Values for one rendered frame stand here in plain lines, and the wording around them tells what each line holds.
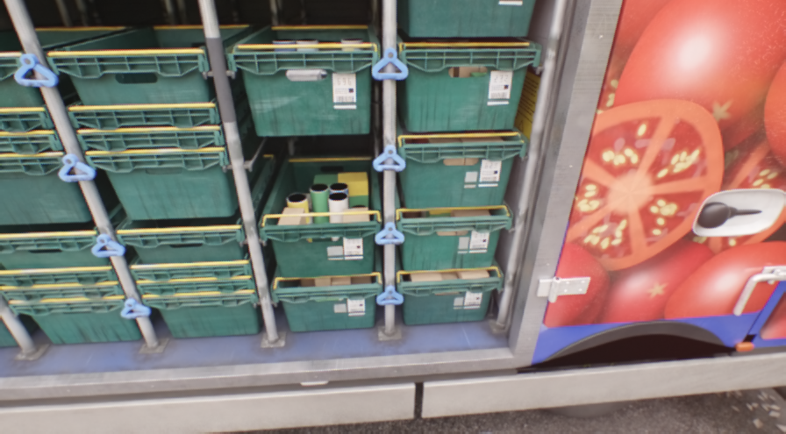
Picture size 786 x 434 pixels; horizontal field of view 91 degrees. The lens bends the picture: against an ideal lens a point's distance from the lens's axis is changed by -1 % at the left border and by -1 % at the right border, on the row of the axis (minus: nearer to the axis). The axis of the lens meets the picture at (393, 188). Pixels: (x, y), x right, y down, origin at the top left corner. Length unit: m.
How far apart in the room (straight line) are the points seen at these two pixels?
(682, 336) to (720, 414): 0.88
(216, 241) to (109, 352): 0.68
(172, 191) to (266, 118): 0.39
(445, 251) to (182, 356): 1.06
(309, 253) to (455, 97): 0.72
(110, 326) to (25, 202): 0.55
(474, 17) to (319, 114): 0.50
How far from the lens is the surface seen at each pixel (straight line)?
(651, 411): 2.58
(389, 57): 1.08
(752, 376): 2.42
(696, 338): 1.98
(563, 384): 1.89
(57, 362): 2.00
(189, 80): 1.23
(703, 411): 2.72
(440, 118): 1.21
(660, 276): 1.63
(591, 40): 1.11
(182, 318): 1.73
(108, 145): 1.38
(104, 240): 1.52
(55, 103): 1.39
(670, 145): 1.33
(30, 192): 1.61
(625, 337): 1.78
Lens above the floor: 1.89
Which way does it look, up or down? 28 degrees down
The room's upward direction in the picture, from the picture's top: straight up
